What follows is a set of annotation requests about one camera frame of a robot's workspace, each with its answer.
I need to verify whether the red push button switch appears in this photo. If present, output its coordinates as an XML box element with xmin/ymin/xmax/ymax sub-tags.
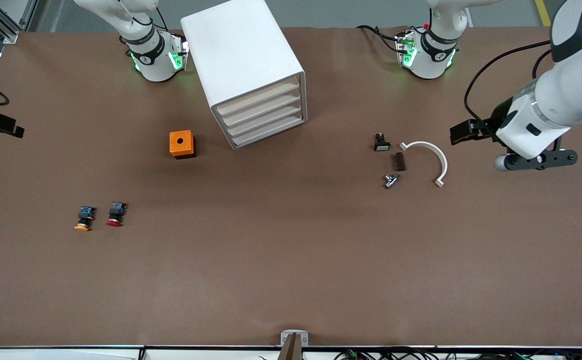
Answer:
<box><xmin>107</xmin><ymin>201</ymin><xmax>127</xmax><ymax>227</ymax></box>

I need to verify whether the white curved bracket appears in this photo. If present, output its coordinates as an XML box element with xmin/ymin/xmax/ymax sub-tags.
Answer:
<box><xmin>399</xmin><ymin>141</ymin><xmax>449</xmax><ymax>189</ymax></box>

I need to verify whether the yellow push button switch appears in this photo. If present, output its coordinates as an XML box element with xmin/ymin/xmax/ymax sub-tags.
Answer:
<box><xmin>74</xmin><ymin>205</ymin><xmax>97</xmax><ymax>232</ymax></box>

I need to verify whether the brown table cover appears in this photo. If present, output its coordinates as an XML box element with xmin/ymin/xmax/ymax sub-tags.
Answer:
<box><xmin>0</xmin><ymin>25</ymin><xmax>582</xmax><ymax>349</ymax></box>

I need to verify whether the black cable bundle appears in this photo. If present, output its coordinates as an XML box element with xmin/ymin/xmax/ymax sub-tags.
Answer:
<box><xmin>258</xmin><ymin>347</ymin><xmax>582</xmax><ymax>360</ymax></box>

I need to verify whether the black arm base cable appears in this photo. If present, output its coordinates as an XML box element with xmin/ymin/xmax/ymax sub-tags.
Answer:
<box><xmin>356</xmin><ymin>25</ymin><xmax>404</xmax><ymax>53</ymax></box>

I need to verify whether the grey camera post bracket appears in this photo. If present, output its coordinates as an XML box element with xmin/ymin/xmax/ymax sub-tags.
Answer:
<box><xmin>280</xmin><ymin>329</ymin><xmax>310</xmax><ymax>360</ymax></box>

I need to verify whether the orange button enclosure box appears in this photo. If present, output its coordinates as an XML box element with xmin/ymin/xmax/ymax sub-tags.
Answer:
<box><xmin>169</xmin><ymin>130</ymin><xmax>197</xmax><ymax>160</ymax></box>

